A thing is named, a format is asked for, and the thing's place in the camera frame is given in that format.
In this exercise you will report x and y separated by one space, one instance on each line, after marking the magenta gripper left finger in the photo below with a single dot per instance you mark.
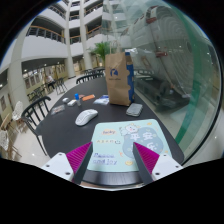
79 159

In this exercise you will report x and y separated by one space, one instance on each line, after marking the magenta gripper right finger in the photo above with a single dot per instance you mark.
146 160

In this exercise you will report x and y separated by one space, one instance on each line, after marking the light green mouse pad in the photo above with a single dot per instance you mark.
113 144

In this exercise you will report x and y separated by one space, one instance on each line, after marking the white computer mouse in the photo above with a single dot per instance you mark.
85 116

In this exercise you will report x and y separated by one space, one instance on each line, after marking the grey rectangular case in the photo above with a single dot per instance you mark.
134 109

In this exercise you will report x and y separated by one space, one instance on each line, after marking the transparent flat packet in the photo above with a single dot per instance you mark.
57 109

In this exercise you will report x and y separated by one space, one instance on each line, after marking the small white box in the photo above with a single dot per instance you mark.
72 103

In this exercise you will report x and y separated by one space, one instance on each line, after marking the small grey box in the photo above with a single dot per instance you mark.
65 100

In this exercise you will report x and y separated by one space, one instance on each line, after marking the orange flat packet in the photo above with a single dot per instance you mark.
85 98

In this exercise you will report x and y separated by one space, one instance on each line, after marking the black chair left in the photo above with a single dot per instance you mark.
34 116

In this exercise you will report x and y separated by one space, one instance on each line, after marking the small blue-capped bottle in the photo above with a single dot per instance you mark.
77 98

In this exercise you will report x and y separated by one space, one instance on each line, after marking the clear plastic wrapped packet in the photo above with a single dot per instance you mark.
103 100

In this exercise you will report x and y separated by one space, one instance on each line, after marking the black chair far background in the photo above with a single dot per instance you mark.
60 86

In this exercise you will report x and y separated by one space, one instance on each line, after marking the white lattice chair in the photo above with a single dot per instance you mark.
16 114

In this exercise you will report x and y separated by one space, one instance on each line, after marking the black chair behind table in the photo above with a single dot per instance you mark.
89 77

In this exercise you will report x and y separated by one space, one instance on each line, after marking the seated person in white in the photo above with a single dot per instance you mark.
50 81

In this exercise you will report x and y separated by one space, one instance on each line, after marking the brown paper bag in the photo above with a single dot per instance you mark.
119 72

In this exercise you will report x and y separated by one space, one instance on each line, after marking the green potted palm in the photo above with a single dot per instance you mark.
104 50

